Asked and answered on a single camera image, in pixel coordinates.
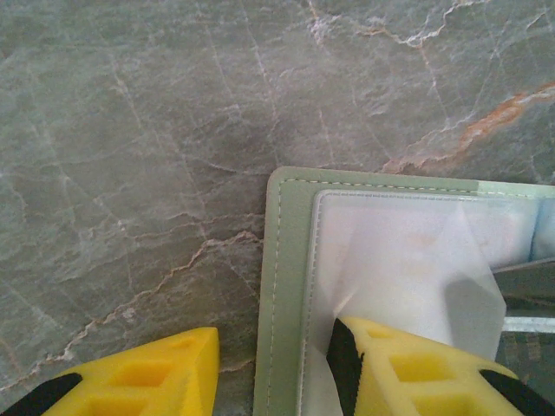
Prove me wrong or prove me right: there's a black credit card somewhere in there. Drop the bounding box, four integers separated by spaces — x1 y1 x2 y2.
489 257 555 391

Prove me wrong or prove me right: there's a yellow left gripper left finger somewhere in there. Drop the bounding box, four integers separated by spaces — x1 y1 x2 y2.
0 327 221 416

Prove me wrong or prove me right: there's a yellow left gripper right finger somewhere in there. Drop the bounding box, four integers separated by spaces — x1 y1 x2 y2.
326 315 555 416

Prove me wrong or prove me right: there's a green card holder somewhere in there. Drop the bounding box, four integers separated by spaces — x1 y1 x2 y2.
252 166 555 416

